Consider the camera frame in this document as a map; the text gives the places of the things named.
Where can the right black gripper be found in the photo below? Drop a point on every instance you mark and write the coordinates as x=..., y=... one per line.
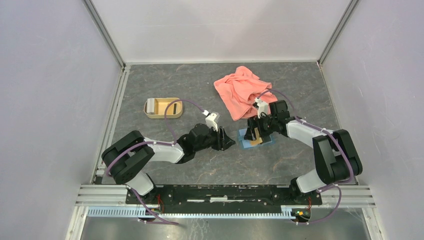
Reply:
x=250, y=134

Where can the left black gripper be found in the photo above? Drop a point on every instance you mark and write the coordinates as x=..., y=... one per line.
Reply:
x=223, y=140

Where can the blue card holder wallet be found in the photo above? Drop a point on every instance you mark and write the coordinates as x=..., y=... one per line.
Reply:
x=245, y=144

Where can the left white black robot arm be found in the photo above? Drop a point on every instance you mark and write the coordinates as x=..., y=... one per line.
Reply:
x=126, y=158

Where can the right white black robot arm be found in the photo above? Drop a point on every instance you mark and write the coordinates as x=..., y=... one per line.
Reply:
x=335, y=156

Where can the grey card stack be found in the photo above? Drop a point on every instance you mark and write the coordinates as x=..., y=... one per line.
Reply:
x=150, y=106

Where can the pink crumpled cloth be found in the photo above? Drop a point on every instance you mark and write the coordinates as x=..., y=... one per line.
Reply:
x=239, y=90

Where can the beige oval tray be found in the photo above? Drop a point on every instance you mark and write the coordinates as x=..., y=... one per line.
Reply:
x=164, y=106

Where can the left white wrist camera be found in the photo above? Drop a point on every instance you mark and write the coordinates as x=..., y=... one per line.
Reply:
x=211, y=120

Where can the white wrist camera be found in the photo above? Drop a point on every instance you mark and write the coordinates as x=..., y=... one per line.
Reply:
x=211, y=120
x=262, y=108

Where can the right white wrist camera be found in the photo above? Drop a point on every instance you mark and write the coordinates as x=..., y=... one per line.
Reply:
x=262, y=108

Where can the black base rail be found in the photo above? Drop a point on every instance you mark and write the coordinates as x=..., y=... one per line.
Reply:
x=228, y=199

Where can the white slotted cable duct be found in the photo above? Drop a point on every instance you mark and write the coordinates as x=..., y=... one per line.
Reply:
x=140, y=212

